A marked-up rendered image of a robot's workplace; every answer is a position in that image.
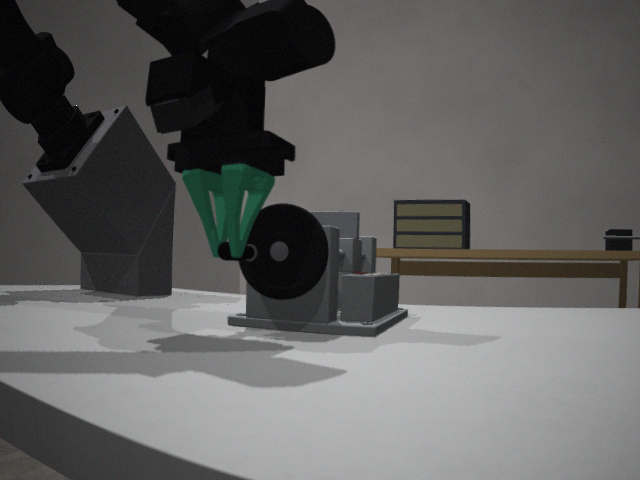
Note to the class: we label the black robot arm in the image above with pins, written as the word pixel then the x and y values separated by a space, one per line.
pixel 278 38

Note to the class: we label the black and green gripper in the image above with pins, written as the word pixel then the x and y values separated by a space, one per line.
pixel 199 159

